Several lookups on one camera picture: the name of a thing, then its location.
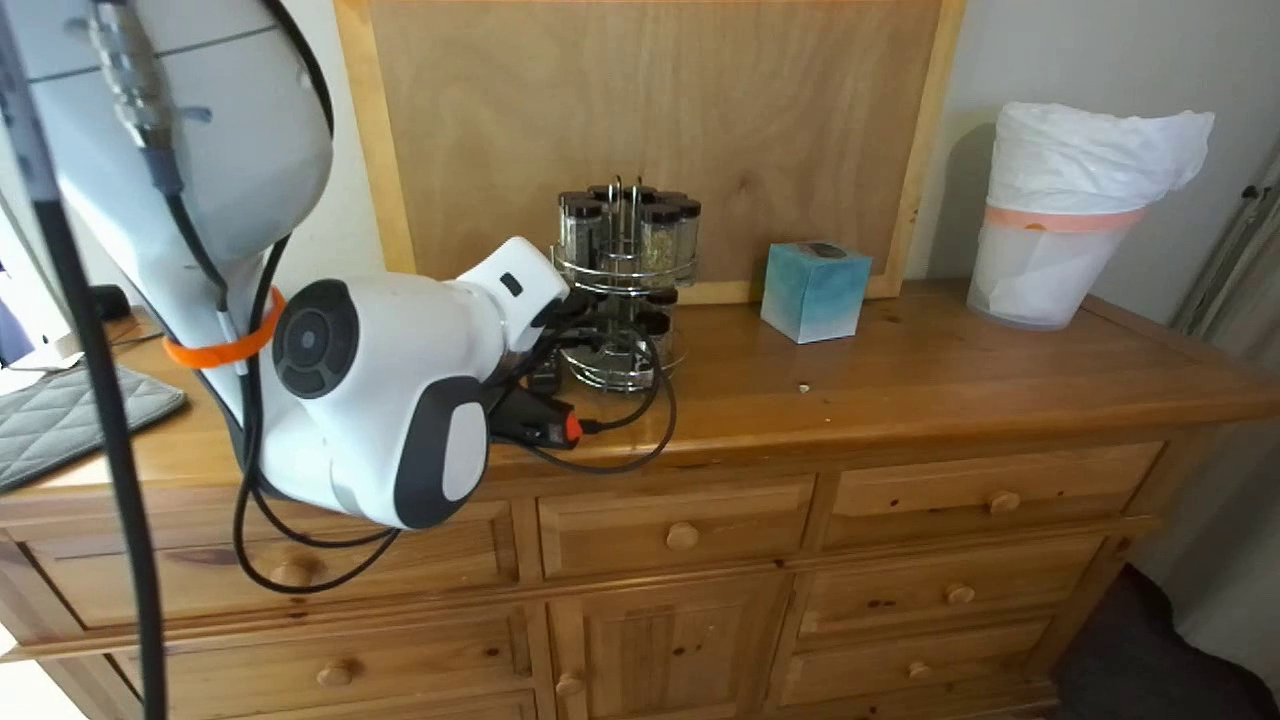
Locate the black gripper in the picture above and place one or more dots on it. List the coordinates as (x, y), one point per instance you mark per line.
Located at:
(553, 348)

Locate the chrome rotating seasoning rack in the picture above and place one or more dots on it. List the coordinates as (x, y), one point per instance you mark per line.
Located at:
(627, 376)

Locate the pine wooden dresser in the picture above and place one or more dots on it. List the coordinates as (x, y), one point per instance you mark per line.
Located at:
(933, 401)

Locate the blue tissue box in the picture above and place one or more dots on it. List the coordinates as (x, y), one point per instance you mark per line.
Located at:
(818, 299)

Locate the round wooden drawer knob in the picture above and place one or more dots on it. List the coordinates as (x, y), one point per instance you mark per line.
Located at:
(680, 537)
(339, 670)
(919, 664)
(297, 574)
(1006, 503)
(956, 592)
(571, 681)

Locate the framed plywood board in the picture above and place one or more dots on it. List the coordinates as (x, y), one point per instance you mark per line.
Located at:
(802, 133)

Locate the grey quilted pot holder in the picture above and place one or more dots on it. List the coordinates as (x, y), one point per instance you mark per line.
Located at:
(47, 425)

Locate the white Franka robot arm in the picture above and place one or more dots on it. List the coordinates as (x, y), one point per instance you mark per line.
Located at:
(374, 401)

